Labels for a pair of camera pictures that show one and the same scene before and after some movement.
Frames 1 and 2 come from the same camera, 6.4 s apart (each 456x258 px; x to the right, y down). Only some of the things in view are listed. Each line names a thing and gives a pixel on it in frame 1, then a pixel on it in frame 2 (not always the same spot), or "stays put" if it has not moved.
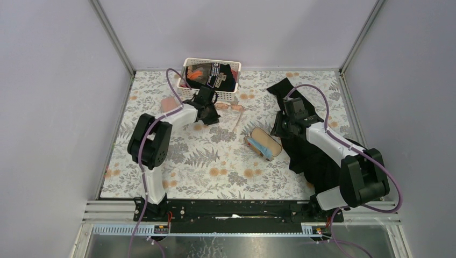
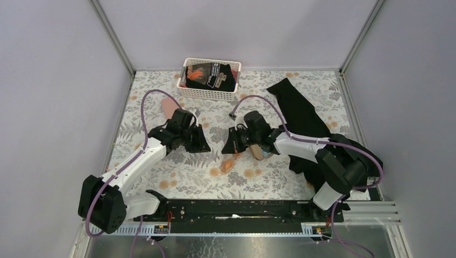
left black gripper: (213, 119) → (202, 145)
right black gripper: (277, 130) → (233, 145)
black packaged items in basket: (222, 77) stays put
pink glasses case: (169, 103) stays put
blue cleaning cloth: (266, 152) stays put
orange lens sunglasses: (234, 107) → (227, 164)
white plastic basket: (188, 93) stays put
